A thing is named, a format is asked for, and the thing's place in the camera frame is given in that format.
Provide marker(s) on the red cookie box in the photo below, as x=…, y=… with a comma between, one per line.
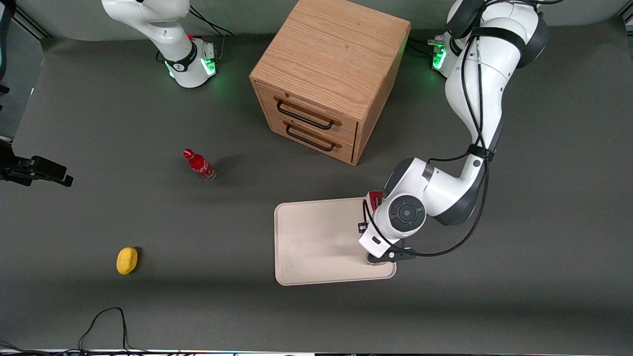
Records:
x=376, y=199

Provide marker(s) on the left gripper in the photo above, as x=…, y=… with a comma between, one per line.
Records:
x=361, y=227

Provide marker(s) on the yellow lemon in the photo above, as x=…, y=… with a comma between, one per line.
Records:
x=126, y=260

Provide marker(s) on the wooden two-drawer cabinet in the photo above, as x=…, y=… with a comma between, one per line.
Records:
x=336, y=54

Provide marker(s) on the beige plastic tray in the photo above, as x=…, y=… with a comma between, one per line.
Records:
x=316, y=242

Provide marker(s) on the red cola bottle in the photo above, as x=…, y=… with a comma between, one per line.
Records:
x=199, y=164

